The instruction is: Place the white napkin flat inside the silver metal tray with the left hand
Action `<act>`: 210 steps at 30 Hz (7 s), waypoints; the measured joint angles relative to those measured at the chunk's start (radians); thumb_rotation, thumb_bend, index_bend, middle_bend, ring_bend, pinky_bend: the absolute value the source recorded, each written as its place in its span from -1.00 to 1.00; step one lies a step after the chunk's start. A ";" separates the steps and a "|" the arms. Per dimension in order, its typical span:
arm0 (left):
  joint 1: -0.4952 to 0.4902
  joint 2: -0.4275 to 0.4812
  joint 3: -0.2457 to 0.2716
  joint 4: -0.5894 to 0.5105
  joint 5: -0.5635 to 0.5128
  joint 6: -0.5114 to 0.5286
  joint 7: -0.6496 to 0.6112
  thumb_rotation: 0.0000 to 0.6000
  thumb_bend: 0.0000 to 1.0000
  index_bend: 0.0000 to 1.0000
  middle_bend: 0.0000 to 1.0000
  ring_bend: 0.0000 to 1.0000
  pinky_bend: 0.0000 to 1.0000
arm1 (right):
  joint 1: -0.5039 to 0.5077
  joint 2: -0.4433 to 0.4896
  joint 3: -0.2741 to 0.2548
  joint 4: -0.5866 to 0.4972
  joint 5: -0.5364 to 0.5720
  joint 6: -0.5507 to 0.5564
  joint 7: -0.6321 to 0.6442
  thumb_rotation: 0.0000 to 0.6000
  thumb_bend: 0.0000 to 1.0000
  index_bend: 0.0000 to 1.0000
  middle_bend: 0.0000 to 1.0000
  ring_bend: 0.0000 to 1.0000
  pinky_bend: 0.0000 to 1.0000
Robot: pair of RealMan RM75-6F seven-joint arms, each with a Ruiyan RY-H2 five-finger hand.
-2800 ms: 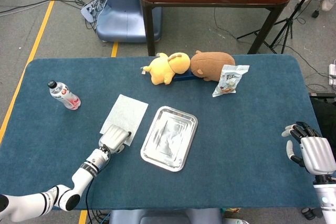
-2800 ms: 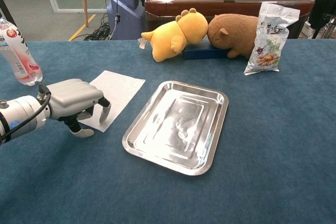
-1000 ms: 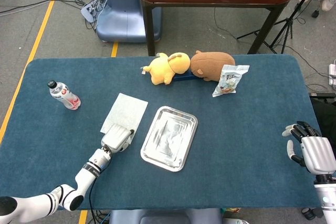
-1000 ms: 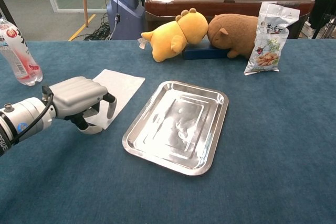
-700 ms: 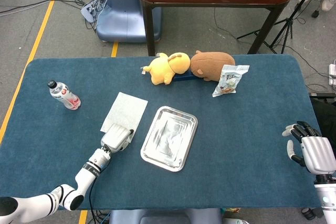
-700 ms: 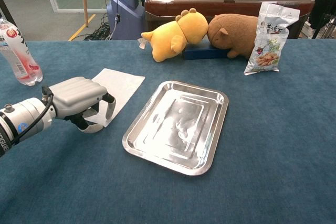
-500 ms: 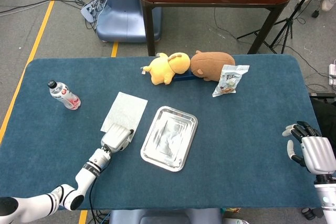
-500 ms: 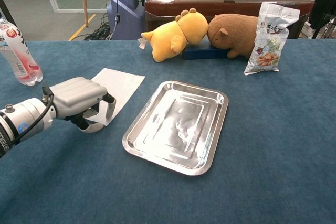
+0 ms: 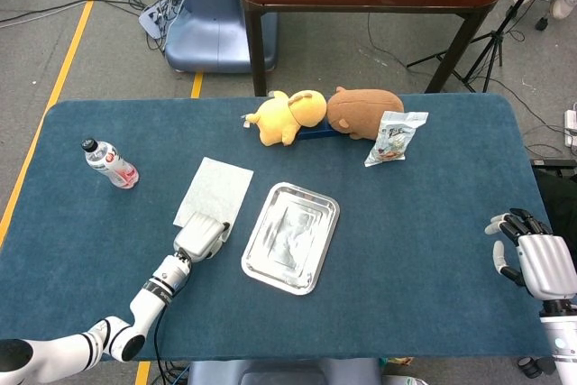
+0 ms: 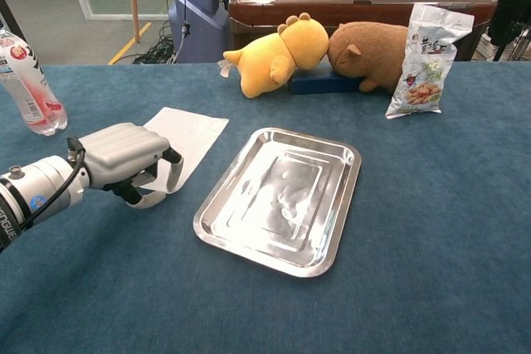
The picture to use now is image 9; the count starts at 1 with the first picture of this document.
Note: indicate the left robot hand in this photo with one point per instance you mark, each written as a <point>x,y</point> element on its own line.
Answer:
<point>200,236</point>

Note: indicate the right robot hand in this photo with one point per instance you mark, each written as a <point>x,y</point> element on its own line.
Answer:
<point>543,263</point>

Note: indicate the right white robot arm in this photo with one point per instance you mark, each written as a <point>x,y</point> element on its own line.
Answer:
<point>561,344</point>

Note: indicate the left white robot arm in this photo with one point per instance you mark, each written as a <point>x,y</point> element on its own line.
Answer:
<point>151,299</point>

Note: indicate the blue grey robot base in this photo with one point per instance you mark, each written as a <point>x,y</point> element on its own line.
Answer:
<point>279,373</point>

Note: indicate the stainless steel tray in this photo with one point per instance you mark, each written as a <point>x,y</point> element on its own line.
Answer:
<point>290,241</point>

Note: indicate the black caster wheels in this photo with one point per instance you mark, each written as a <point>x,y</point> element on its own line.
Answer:
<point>534,367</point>

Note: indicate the clear plastic drink bottle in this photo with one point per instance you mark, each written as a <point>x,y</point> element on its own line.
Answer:
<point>112,166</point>

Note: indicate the yellow plush toy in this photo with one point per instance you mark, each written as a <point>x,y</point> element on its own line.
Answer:
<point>279,123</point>

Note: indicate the white power strip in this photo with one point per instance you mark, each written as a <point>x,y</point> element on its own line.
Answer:
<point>571,125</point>

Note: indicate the dark blue box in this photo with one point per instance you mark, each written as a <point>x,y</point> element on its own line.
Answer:
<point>317,133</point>

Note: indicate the silver snack bag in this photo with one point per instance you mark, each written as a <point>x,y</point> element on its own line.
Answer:
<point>392,141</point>

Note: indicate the blue grey robot machine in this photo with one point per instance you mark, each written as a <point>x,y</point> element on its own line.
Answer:
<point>212,33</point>

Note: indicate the brown plush capybara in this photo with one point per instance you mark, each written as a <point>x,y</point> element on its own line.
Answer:
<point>365,110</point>

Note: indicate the black tripod stand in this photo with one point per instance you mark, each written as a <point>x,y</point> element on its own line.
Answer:
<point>489,47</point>

